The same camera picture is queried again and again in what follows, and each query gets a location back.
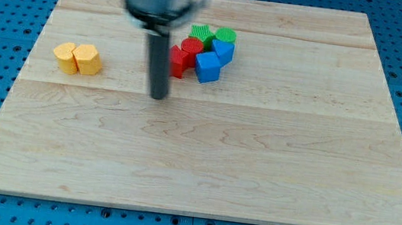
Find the red cylinder block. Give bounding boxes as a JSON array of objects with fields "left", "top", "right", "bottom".
[{"left": 181, "top": 37, "right": 204, "bottom": 68}]

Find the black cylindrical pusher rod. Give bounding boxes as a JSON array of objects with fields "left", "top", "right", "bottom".
[{"left": 147, "top": 34, "right": 170, "bottom": 100}]

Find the blue triangle block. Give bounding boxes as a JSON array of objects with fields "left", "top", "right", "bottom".
[{"left": 211, "top": 39, "right": 235, "bottom": 66}]

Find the green cylinder block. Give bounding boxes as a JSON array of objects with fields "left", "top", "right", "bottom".
[{"left": 215, "top": 27, "right": 236, "bottom": 43}]

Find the yellow hexagon block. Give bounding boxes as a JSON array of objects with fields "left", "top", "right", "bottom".
[{"left": 72, "top": 44, "right": 102, "bottom": 76}]

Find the red pentagon block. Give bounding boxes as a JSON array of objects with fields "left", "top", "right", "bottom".
[{"left": 169, "top": 45, "right": 188, "bottom": 79}]

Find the green star block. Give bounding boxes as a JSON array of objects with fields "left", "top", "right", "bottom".
[{"left": 188, "top": 24, "right": 216, "bottom": 51}]

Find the light wooden board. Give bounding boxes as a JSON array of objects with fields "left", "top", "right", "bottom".
[{"left": 0, "top": 0, "right": 402, "bottom": 225}]

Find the yellow heart block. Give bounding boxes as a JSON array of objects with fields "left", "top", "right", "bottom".
[{"left": 53, "top": 42, "right": 78, "bottom": 75}]

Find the blue cube block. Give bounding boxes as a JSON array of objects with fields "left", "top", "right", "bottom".
[{"left": 195, "top": 52, "right": 221, "bottom": 83}]

